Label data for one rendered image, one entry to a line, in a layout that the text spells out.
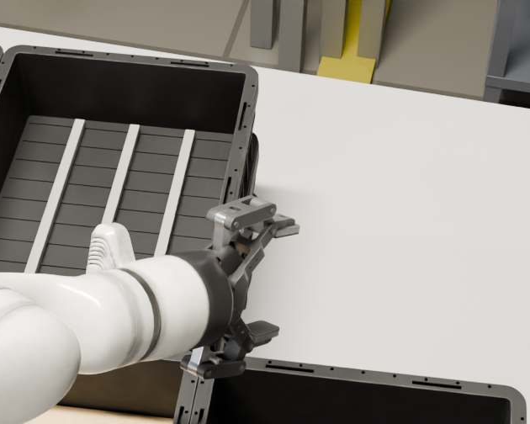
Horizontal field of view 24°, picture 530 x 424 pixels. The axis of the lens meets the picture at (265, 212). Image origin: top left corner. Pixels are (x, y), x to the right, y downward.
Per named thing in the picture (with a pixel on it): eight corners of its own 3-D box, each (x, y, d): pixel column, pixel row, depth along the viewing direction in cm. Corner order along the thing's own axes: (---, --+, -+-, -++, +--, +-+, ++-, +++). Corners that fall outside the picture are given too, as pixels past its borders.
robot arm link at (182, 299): (108, 218, 95) (50, 226, 90) (219, 262, 89) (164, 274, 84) (91, 326, 98) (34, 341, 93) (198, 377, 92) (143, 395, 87)
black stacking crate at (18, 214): (207, 416, 124) (202, 352, 115) (-77, 384, 126) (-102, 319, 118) (259, 139, 150) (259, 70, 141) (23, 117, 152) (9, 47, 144)
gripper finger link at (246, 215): (230, 233, 94) (275, 225, 99) (235, 210, 93) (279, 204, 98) (204, 222, 95) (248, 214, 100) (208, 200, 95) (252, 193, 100)
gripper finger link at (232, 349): (225, 334, 101) (260, 323, 105) (218, 367, 102) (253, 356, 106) (238, 340, 101) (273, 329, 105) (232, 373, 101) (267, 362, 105)
